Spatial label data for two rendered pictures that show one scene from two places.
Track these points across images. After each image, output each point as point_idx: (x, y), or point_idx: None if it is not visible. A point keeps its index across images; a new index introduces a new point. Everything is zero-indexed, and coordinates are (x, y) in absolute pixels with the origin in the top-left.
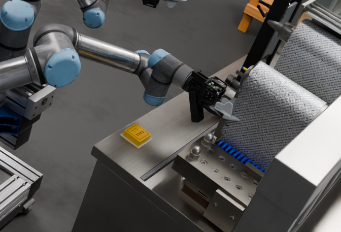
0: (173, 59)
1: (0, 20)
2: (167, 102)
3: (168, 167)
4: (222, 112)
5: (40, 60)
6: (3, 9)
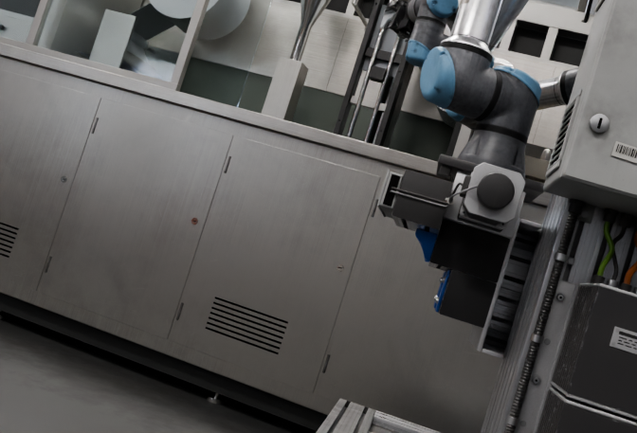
0: None
1: (537, 99)
2: (417, 156)
3: None
4: None
5: None
6: (537, 81)
